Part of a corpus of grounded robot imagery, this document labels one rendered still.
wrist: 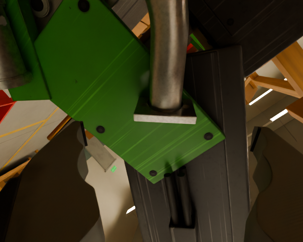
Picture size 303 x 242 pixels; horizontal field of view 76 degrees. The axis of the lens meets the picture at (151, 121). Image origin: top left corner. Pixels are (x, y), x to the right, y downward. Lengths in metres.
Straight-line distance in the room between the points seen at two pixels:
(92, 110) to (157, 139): 0.08
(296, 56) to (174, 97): 0.89
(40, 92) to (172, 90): 0.14
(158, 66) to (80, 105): 0.11
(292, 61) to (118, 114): 0.89
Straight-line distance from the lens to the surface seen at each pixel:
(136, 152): 0.24
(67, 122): 0.41
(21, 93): 0.25
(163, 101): 0.17
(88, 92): 0.22
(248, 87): 4.35
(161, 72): 0.16
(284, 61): 1.02
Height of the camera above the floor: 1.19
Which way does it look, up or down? 4 degrees up
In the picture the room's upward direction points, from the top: 139 degrees clockwise
